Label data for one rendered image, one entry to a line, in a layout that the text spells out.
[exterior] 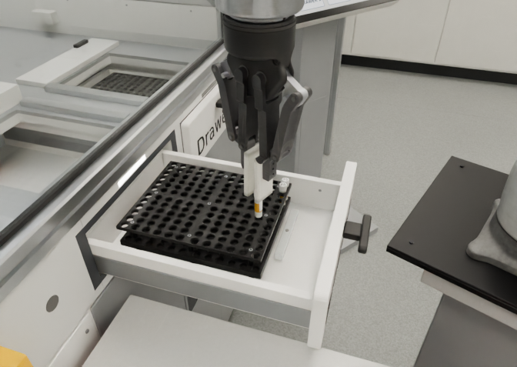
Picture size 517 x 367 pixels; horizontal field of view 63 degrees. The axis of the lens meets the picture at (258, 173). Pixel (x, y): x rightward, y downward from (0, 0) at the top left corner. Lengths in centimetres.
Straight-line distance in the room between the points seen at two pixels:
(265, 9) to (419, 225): 57
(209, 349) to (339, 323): 101
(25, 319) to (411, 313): 138
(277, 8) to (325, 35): 112
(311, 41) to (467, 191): 76
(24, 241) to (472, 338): 78
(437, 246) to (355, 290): 93
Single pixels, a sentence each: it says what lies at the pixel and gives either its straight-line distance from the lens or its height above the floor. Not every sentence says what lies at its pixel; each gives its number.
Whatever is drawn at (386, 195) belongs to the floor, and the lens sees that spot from 218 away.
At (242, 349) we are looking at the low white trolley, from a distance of 66.
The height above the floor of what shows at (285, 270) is 84.
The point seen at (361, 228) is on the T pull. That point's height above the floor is 91.
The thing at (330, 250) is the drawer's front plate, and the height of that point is 93.
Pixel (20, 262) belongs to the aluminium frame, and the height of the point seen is 96.
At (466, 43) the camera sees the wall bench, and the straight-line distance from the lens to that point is 348.
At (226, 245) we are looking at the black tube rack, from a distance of 60.
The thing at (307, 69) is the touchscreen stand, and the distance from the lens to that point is 152.
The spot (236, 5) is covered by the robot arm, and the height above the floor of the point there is 122.
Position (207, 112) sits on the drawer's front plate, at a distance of 89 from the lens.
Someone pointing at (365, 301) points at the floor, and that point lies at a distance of 170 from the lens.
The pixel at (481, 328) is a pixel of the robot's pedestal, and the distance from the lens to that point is 92.
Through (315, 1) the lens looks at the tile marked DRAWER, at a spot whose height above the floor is 100.
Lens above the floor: 133
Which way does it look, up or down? 36 degrees down
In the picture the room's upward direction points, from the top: straight up
